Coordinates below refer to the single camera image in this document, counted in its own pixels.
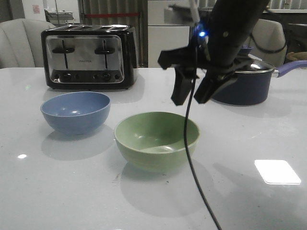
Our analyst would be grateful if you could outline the black chrome four-slot toaster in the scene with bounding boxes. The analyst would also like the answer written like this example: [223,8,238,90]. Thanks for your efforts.
[41,24,138,90]

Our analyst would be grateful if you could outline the blue bowl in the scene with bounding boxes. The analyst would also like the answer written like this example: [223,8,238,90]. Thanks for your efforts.
[40,92,111,135]

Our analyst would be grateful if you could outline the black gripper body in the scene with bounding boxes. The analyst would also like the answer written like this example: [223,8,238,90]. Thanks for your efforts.
[157,46,253,72]

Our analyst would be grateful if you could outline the dark counter white top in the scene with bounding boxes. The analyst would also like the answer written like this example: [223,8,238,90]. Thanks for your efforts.
[260,9,307,24]

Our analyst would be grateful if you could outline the beige upholstered chair right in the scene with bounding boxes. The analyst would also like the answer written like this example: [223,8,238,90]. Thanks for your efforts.
[244,19,287,67]

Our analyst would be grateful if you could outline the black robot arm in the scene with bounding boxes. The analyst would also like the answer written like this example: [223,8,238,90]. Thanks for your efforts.
[158,0,268,105]

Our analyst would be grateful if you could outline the glass lid blue knob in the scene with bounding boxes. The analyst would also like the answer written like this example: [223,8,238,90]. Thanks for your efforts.
[236,46,274,73]

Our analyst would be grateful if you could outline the beige upholstered chair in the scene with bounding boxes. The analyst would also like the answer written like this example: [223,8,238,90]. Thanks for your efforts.
[0,18,55,69]
[244,19,287,67]

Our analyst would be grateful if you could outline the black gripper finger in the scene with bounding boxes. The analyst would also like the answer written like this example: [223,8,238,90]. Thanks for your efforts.
[194,71,237,104]
[171,67,197,105]

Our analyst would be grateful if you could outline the light green bowl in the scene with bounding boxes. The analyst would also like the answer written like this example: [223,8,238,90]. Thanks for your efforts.
[114,112,200,173]

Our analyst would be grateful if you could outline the black cable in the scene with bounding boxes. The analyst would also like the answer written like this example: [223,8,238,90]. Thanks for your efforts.
[184,45,223,230]

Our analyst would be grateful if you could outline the dark blue saucepan purple handle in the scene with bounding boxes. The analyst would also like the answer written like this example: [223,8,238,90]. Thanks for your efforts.
[213,60,307,106]

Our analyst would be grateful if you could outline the white refrigerator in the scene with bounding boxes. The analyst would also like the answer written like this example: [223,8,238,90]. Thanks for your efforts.
[147,0,189,68]

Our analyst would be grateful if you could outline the beige upholstered chair left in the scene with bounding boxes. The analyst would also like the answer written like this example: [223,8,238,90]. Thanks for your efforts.
[0,18,55,69]

